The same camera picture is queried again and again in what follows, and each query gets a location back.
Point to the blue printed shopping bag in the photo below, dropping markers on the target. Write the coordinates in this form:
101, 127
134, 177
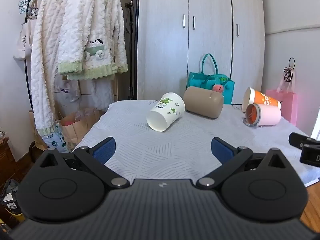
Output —
57, 140

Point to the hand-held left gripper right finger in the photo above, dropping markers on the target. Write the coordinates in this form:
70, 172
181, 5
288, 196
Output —
221, 150

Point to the watermelon plush charm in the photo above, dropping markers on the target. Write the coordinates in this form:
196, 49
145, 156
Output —
217, 89

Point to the white fluffy robe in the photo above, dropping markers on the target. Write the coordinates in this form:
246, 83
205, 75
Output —
43, 67

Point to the white plastic bag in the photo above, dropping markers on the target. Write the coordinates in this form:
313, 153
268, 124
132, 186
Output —
66, 88

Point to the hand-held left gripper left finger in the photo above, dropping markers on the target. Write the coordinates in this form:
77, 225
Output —
105, 150

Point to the orange cup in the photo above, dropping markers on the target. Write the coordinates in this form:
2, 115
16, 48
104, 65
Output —
265, 98

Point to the grey wardrobe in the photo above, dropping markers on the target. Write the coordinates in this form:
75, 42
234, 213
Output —
162, 42

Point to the pink gift bag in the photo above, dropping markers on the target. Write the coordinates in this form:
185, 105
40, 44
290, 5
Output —
287, 105

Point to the tan cup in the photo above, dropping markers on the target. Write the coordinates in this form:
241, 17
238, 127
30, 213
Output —
203, 102

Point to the black light stand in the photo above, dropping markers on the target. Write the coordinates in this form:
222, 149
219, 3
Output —
130, 55

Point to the canvas tote bag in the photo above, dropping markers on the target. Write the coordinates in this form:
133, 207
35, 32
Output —
23, 42

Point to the dark wooden cabinet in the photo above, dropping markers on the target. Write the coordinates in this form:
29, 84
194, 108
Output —
10, 155

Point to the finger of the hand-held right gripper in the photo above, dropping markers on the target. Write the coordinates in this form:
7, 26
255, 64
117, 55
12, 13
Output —
296, 140

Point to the brown paper bag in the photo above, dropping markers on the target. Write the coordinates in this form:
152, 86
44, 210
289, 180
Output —
75, 127

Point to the teal tote bag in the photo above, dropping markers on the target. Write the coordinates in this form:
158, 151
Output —
197, 82

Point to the white cup with green print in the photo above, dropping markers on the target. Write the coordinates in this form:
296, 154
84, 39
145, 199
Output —
166, 110

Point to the black clothes rack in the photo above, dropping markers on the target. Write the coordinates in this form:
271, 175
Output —
25, 72

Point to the pink cup with lid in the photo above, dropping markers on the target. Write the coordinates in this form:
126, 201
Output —
268, 116

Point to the white quilted table cloth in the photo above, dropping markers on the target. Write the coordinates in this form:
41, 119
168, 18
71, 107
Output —
175, 145

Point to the dark bag with label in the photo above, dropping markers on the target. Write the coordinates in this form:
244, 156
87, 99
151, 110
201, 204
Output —
10, 197

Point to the white and green fluffy jacket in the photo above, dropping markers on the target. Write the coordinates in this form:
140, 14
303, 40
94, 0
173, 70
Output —
100, 30

